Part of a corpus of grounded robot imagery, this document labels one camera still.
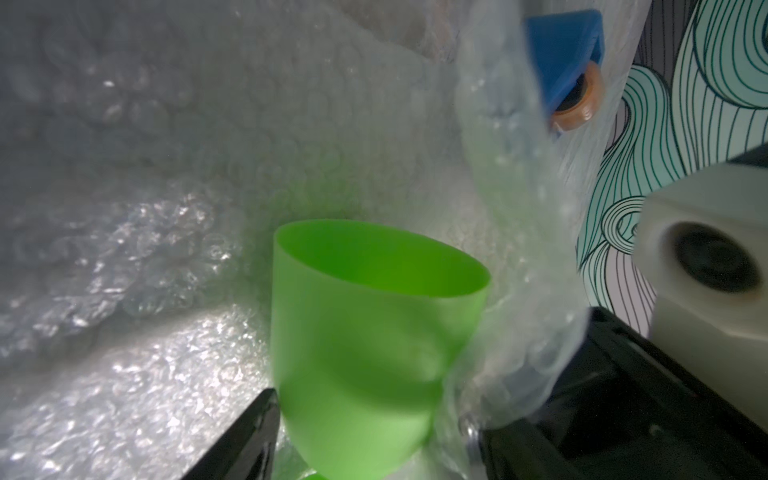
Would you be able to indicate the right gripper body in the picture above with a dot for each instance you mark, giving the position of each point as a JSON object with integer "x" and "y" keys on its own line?
{"x": 622, "y": 409}

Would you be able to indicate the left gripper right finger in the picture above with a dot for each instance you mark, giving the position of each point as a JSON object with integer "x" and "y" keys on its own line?
{"x": 516, "y": 451}

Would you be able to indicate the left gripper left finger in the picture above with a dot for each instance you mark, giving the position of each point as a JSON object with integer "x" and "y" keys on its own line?
{"x": 247, "y": 448}

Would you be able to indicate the green plastic wine glass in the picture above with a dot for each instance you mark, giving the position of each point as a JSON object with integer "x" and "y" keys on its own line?
{"x": 367, "y": 321}

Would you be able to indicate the clear bubble wrap sheet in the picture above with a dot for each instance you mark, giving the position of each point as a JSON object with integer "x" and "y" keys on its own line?
{"x": 150, "y": 149}

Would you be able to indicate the blue tape dispenser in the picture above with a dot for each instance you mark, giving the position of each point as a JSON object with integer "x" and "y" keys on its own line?
{"x": 566, "y": 51}

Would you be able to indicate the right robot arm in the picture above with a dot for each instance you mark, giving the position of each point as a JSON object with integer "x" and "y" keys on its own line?
{"x": 702, "y": 245}

